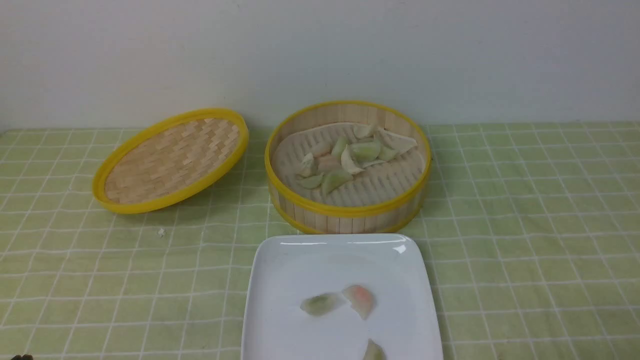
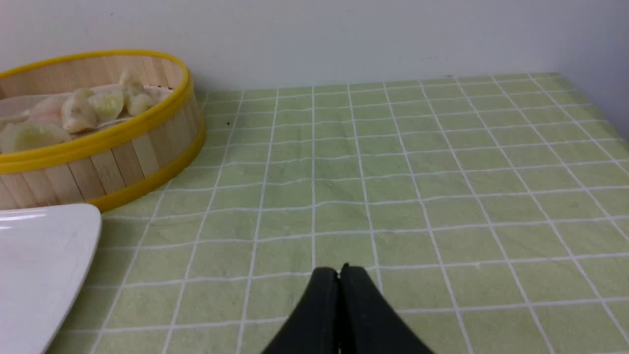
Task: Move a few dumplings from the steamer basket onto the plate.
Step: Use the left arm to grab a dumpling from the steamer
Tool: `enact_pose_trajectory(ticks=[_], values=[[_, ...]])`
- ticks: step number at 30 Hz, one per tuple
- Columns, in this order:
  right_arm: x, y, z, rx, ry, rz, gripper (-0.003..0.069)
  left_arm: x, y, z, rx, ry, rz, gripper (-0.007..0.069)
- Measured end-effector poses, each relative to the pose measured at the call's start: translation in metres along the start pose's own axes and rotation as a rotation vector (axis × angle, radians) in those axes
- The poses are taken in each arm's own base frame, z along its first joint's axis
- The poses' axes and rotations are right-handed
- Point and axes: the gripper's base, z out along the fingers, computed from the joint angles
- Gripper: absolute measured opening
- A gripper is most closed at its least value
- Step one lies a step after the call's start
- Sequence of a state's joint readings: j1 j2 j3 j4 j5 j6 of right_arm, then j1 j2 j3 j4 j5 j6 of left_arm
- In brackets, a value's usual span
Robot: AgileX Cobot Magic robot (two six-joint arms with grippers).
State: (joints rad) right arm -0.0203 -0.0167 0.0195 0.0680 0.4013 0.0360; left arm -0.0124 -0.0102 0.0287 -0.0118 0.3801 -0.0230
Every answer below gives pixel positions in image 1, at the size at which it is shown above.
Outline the white square plate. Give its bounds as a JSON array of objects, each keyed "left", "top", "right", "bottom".
[{"left": 240, "top": 234, "right": 444, "bottom": 360}]

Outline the green dumpling on plate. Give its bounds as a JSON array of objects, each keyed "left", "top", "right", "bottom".
[{"left": 300, "top": 292, "right": 345, "bottom": 317}]

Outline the pink dumpling on plate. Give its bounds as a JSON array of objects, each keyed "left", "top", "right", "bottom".
[{"left": 342, "top": 284, "right": 377, "bottom": 321}]

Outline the pale dumpling at plate edge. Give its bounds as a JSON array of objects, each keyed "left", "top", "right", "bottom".
[{"left": 362, "top": 338, "right": 387, "bottom": 360}]

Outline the small green dumpling left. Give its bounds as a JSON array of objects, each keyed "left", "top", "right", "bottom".
[{"left": 296, "top": 173, "right": 325, "bottom": 190}]

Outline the green dumpling front steamer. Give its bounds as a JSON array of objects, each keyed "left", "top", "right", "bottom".
[{"left": 320, "top": 168, "right": 354, "bottom": 198}]

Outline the pink dumpling in steamer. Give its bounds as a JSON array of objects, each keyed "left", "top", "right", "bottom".
[{"left": 315, "top": 153, "right": 342, "bottom": 174}]

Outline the bamboo steamer basket yellow rim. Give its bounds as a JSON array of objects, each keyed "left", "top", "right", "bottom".
[{"left": 264, "top": 101, "right": 433, "bottom": 234}]

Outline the white dumpling centre steamer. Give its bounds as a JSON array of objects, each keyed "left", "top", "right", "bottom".
[{"left": 340, "top": 145, "right": 364, "bottom": 175}]

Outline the large green dumpling centre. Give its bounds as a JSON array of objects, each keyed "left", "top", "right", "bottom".
[{"left": 349, "top": 141, "right": 382, "bottom": 163}]

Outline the pale dumpling top steamer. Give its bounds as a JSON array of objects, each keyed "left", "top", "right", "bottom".
[{"left": 353, "top": 124, "right": 378, "bottom": 140}]

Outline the large pale dumpling right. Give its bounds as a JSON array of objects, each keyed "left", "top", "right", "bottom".
[{"left": 374, "top": 128, "right": 418, "bottom": 160}]

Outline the bamboo steamer lid yellow rim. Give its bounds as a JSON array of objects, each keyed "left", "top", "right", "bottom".
[{"left": 92, "top": 108, "right": 250, "bottom": 215}]

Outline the green checkered tablecloth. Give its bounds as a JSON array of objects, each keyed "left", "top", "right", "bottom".
[{"left": 0, "top": 123, "right": 640, "bottom": 360}]

